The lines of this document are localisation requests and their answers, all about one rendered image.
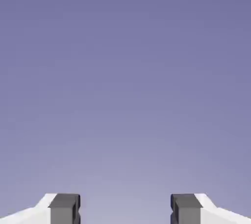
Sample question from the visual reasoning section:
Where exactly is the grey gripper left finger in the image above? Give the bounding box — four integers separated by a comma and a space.
0, 193, 81, 224

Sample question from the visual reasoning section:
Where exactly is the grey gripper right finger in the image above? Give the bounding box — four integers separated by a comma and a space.
170, 193, 251, 224

